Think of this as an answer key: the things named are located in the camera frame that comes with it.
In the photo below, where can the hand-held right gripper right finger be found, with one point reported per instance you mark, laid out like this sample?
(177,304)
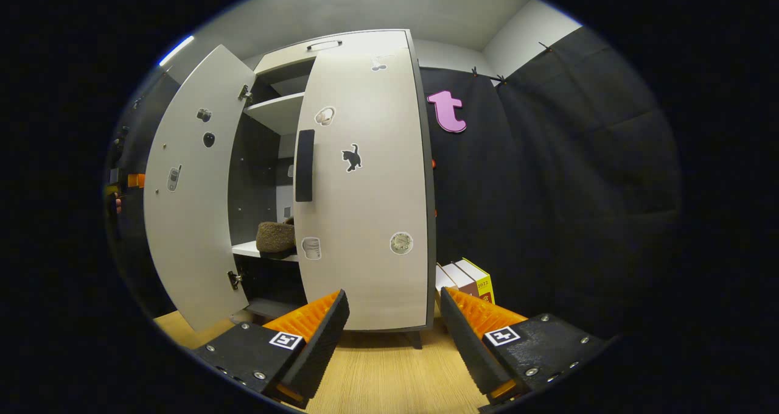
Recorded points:
(468,350)

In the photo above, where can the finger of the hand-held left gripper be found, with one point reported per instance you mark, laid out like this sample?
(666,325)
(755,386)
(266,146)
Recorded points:
(137,181)

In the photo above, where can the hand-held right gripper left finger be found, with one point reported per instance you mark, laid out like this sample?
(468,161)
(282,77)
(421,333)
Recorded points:
(322,347)

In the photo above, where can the white shoe cabinet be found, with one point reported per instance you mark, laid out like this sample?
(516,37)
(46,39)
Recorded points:
(252,182)

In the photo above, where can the brown fuzzy shoe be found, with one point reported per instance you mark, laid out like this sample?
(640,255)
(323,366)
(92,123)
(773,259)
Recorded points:
(275,236)

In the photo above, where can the silver cabinet door hinge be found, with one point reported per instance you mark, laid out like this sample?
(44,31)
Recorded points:
(245,94)
(234,279)

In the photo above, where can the white cabinet shelf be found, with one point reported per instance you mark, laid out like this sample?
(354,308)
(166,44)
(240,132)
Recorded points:
(261,252)
(280,112)

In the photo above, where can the yellow book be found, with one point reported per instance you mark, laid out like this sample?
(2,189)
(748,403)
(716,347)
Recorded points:
(481,283)

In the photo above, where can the brown book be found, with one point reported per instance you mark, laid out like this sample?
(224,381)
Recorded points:
(461,280)

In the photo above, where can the ceiling light panel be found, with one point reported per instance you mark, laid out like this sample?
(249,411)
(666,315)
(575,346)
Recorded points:
(177,50)

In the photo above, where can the black backdrop cloth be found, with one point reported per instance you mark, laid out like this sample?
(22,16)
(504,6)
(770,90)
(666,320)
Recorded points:
(560,189)

